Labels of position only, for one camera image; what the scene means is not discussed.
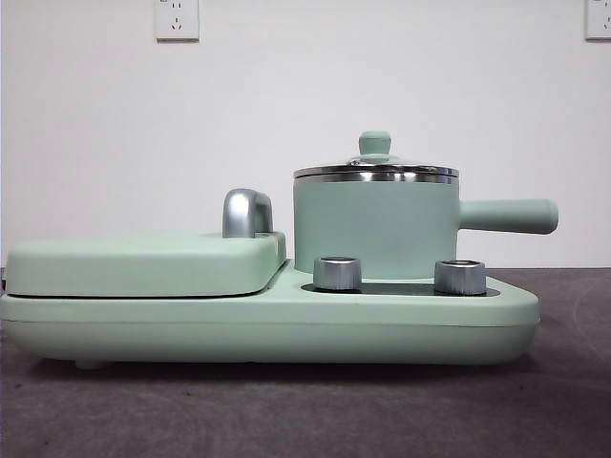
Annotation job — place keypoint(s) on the glass lid with green knob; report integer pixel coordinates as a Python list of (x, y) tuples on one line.
[(374, 143)]

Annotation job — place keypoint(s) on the silver control knob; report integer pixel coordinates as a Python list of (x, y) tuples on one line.
[(459, 277), (336, 274)]

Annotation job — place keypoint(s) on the green breakfast machine base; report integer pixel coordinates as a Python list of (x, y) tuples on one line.
[(334, 329)]

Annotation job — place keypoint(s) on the green griddle cover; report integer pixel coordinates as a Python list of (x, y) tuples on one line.
[(143, 267)]

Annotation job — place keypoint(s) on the white wall socket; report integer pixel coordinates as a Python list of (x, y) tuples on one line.
[(599, 19), (176, 21)]

